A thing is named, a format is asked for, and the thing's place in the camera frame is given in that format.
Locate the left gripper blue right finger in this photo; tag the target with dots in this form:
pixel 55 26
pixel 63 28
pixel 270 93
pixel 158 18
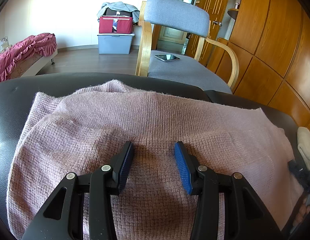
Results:
pixel 227 200

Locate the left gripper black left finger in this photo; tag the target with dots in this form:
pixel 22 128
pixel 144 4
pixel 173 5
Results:
pixel 86 198

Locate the pink knit sweater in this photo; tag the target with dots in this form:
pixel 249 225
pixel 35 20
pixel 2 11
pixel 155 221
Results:
pixel 82 131

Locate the person's right hand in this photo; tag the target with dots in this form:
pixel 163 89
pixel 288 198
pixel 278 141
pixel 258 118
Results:
pixel 303 211

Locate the smartphone on chair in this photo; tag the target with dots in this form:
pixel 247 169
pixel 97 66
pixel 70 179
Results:
pixel 167 57

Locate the grey plastic bin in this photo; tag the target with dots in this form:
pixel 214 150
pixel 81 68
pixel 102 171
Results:
pixel 115 43

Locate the grey chair with wooden arms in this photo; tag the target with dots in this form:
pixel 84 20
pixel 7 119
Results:
pixel 194 23

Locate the wooden wardrobe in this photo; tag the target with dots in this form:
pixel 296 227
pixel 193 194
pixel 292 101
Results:
pixel 271 39

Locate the pink ruffled bedding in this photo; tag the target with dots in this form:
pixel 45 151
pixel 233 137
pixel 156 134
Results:
pixel 27 57

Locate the red storage box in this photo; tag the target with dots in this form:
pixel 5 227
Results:
pixel 119 25

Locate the grey cloth on box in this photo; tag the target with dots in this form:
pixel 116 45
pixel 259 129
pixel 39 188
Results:
pixel 120 6

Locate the wooden door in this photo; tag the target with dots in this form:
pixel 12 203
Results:
pixel 216 10

